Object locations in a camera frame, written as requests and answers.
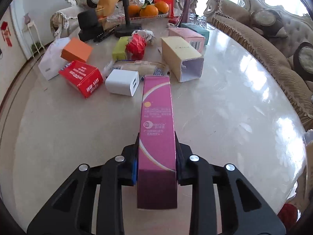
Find white side stand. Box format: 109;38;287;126
23;13;45;58

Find red wrapper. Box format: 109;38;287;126
126;33;147;61

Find clear glass cups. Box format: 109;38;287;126
188;13;207;29

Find yellow-green small box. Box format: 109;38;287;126
112;36;131;61

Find magenta pink carton box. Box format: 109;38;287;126
137;75;177;210

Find round sofa cushion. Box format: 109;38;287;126
250;10;288;38

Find orange fruit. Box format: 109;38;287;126
139;4;159;18
154;1;169;14

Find white charger box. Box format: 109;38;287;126
105;69;139;97

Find black round speaker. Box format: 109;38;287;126
77;9;104;42

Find beige fringed sofa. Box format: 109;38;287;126
204;0;312;130

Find orange square box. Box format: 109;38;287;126
60;38;93;63

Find front orange fruit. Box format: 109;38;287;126
139;4;159;18

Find white paper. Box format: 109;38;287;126
132;29;156;46

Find cream yellow box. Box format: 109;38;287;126
161;36;204;83

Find red fuzzy trousers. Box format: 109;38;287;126
277;204;302;234

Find teal bear box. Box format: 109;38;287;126
180;23;210;39

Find red printed box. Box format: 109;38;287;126
59;61;103;99

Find purple glass vase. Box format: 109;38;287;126
179;0;194;24

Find glass fruit tray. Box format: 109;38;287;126
107;12;168;23

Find white ornate armchair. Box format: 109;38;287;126
50;0;157;39

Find right orange fruit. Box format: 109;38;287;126
154;1;169;14

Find pink barcode box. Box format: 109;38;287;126
168;28;205;53

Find clear plastic snack wrapper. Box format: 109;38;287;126
101;61;170;78

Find black phone stand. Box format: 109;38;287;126
114;0;142;38

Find red chinese knot decoration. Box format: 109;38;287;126
1;21;12;47

